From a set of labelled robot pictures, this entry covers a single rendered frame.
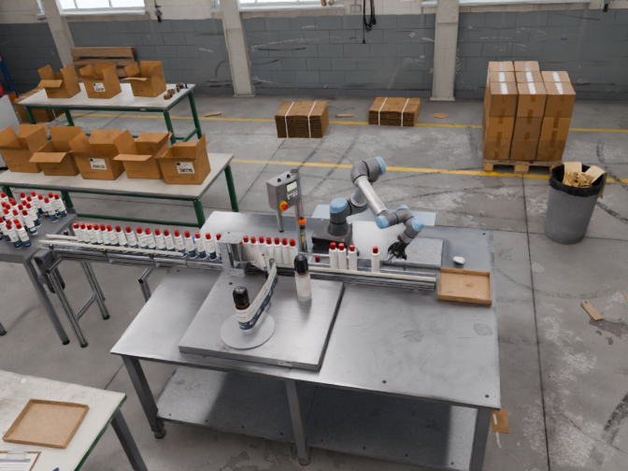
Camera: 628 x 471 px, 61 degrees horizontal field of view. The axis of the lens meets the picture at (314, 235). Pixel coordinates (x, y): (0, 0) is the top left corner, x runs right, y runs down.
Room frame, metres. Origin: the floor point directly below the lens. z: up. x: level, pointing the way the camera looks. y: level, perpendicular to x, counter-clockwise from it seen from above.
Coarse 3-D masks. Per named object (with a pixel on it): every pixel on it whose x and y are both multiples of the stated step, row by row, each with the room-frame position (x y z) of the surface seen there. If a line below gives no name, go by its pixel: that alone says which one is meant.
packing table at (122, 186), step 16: (224, 160) 4.60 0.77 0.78; (0, 176) 4.75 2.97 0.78; (16, 176) 4.71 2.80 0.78; (32, 176) 4.67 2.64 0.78; (48, 176) 4.64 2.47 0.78; (64, 176) 4.60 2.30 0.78; (80, 176) 4.57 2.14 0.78; (208, 176) 4.31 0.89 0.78; (64, 192) 5.31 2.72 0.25; (80, 192) 4.40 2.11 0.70; (96, 192) 4.35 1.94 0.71; (112, 192) 4.23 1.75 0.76; (128, 192) 4.18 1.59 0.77; (144, 192) 4.13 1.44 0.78; (160, 192) 4.10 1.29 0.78; (176, 192) 4.07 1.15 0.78; (192, 192) 4.04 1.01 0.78; (176, 224) 4.50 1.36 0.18; (192, 224) 4.45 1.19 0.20
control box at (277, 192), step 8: (280, 176) 2.85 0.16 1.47; (272, 184) 2.76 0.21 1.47; (280, 184) 2.76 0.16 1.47; (272, 192) 2.76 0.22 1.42; (280, 192) 2.75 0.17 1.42; (288, 192) 2.78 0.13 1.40; (272, 200) 2.77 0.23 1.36; (280, 200) 2.74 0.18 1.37; (288, 200) 2.77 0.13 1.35; (296, 200) 2.81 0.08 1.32; (272, 208) 2.78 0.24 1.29; (280, 208) 2.74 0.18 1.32
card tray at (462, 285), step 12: (444, 276) 2.53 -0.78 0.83; (456, 276) 2.52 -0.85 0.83; (468, 276) 2.51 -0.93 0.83; (480, 276) 2.50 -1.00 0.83; (444, 288) 2.42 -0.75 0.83; (456, 288) 2.41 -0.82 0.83; (468, 288) 2.40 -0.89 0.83; (480, 288) 2.39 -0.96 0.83; (456, 300) 2.30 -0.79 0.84; (468, 300) 2.28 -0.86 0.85; (480, 300) 2.26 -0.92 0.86
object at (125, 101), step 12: (120, 84) 7.29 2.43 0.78; (168, 84) 7.07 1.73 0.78; (192, 84) 6.97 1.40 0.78; (36, 96) 7.12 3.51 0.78; (84, 96) 6.92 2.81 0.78; (120, 96) 6.77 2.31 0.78; (132, 96) 6.72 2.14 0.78; (180, 96) 6.58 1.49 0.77; (192, 96) 6.91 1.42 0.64; (24, 108) 6.94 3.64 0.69; (36, 108) 6.89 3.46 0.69; (48, 108) 6.83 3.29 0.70; (60, 108) 6.77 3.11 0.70; (72, 108) 6.71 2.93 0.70; (84, 108) 6.65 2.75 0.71; (96, 108) 6.59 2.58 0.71; (108, 108) 6.54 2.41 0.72; (120, 108) 6.48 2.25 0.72; (132, 108) 6.43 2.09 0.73; (144, 108) 6.37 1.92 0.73; (156, 108) 6.26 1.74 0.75; (168, 108) 6.35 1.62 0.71; (192, 108) 6.91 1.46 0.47; (72, 120) 7.60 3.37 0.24; (168, 120) 6.27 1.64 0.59; (168, 132) 6.28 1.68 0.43; (192, 132) 6.78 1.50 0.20
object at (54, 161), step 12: (60, 132) 4.91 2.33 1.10; (72, 132) 4.88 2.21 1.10; (48, 144) 4.85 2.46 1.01; (60, 144) 4.89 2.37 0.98; (36, 156) 4.59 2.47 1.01; (48, 156) 4.56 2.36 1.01; (60, 156) 4.53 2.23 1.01; (72, 156) 4.60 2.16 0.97; (48, 168) 4.64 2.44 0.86; (60, 168) 4.61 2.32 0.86; (72, 168) 4.58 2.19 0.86
